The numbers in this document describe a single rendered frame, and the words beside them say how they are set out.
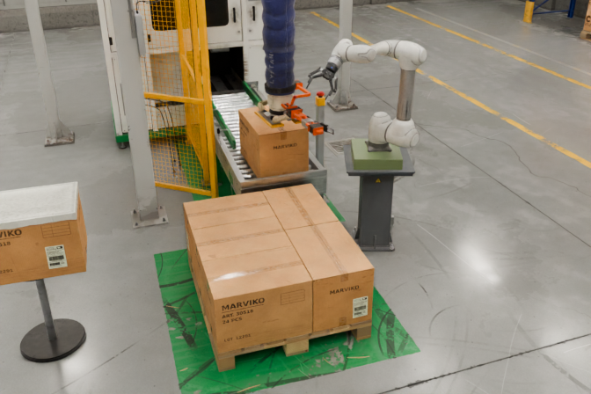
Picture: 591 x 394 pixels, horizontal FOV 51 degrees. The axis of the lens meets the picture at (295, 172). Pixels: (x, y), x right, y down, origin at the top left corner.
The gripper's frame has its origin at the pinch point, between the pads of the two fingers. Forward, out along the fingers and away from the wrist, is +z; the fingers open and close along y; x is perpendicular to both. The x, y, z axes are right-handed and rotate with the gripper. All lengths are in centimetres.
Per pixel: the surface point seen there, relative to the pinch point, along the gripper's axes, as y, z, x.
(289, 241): -34, 77, -53
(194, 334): -12, 157, -81
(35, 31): 291, -27, -269
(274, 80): 32, -18, -55
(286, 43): 37, -37, -36
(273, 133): 15, 2, -92
